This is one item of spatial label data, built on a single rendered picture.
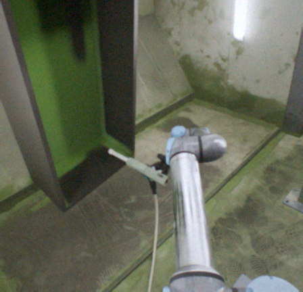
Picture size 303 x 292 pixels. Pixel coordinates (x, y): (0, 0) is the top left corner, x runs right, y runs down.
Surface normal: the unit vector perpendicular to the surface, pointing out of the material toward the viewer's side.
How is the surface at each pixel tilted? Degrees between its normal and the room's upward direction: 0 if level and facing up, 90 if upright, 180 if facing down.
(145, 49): 57
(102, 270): 0
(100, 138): 12
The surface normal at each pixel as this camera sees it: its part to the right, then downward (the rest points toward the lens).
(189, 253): -0.40, -0.72
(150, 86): 0.48, -0.18
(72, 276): -0.13, -0.84
